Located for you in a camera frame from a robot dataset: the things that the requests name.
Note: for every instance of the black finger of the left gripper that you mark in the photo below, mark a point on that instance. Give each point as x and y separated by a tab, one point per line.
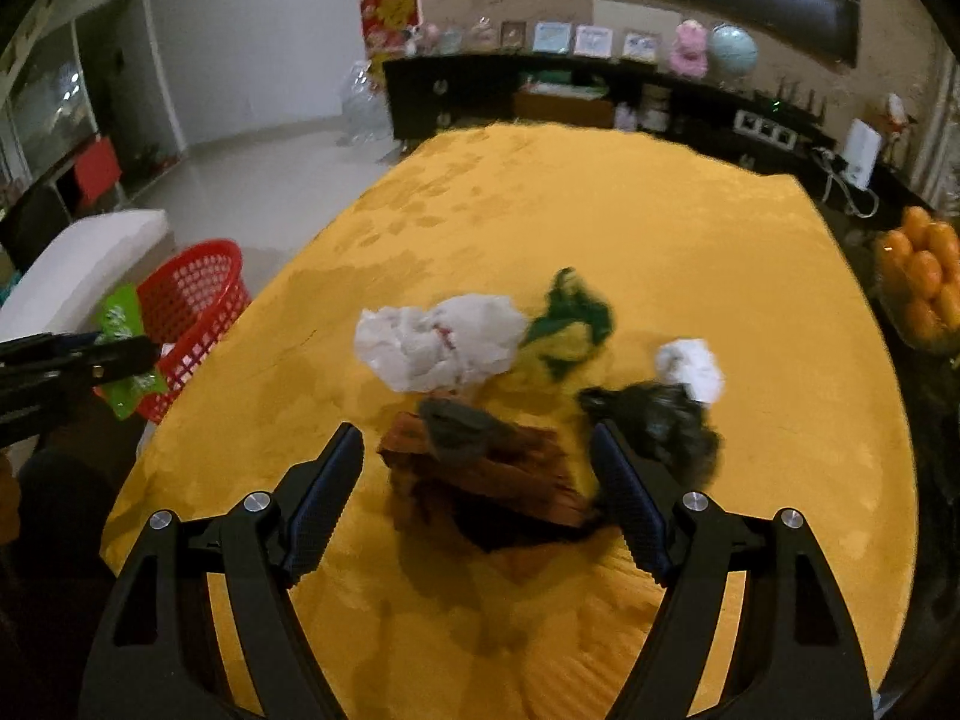
44	374

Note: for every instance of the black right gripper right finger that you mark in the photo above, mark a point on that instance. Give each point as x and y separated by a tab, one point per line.
752	624

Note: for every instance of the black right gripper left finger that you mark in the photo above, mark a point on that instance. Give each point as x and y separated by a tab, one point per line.
156	654

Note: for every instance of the green snack packet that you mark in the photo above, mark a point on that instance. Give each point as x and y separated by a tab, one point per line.
132	373

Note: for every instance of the white plastic bag trash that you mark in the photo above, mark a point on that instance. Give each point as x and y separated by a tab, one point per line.
456	345

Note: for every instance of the red plastic basket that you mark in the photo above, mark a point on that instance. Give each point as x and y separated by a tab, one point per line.
188	304

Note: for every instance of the red chair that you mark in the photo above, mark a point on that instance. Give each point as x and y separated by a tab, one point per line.
97	170

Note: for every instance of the yellow foam fruit net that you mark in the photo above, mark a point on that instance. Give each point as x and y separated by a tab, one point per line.
577	666

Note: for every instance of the black crumpled wrapper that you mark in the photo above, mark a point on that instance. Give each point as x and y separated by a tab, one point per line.
660	422

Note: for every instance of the crumpled white tissue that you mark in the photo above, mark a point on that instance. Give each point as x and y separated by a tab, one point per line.
689	362

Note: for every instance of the brown snack wrapper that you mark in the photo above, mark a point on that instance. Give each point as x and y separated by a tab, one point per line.
461	475

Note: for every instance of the green yellow wrapper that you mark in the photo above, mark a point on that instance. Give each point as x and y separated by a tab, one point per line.
574	326

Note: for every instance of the bowl of oranges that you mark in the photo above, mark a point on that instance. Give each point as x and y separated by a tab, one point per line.
916	274

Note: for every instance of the yellow tablecloth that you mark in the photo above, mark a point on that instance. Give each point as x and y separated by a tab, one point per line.
407	626

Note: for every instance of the clear glass vase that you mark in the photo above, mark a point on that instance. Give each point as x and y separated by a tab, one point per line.
365	113

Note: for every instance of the black tv cabinet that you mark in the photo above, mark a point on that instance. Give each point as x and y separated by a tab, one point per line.
427	95

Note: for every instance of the white router box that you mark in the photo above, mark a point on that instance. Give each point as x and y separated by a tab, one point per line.
860	154

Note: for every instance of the pink plush toy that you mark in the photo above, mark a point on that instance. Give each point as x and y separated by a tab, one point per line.
688	56

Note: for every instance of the light blue globe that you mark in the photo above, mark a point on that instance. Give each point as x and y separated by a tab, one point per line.
732	51

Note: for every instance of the blue picture frame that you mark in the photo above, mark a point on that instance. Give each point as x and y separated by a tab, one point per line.
552	38

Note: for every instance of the landscape picture frame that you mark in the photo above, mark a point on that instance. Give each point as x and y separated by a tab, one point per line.
642	47

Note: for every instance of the white picture frame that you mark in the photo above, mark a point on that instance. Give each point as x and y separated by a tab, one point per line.
593	42

